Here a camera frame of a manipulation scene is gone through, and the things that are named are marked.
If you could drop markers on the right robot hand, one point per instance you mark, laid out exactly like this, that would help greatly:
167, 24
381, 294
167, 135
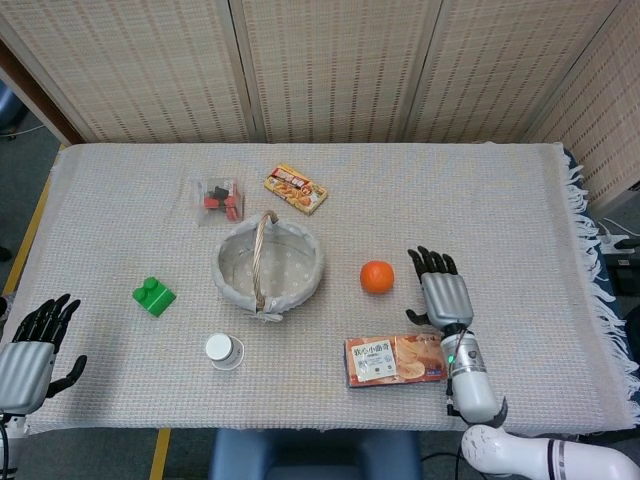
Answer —
446, 295

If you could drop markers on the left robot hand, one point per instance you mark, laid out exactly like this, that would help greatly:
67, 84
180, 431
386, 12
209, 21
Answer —
27, 360

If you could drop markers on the orange fruit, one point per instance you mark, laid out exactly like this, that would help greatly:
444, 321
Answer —
377, 276

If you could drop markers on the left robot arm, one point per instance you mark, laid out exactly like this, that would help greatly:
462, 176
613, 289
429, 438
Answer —
10, 440

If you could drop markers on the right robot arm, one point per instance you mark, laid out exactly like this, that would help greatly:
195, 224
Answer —
500, 410

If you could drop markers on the textured beige tablecloth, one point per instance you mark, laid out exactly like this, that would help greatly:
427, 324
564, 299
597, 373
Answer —
125, 225

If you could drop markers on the grey fabric-lined basket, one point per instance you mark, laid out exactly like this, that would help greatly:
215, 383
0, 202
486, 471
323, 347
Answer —
267, 265

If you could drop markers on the orange cookie box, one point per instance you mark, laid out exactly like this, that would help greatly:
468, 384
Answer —
392, 361

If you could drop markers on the green toy building block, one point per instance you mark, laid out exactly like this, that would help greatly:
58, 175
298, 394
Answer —
154, 295

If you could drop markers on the white power strip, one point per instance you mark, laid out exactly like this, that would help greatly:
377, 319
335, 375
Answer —
616, 242

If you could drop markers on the yellow curry box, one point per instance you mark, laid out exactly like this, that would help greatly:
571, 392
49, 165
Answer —
296, 189

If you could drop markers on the white paper cup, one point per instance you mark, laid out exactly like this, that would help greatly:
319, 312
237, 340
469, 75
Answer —
223, 350

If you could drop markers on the blue chair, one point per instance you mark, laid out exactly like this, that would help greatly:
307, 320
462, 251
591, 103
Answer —
315, 455

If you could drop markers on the clear bag of red blocks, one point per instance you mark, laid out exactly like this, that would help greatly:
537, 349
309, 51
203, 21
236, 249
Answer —
219, 199

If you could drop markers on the woven folding screen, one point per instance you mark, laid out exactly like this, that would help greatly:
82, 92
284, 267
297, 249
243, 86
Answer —
320, 65

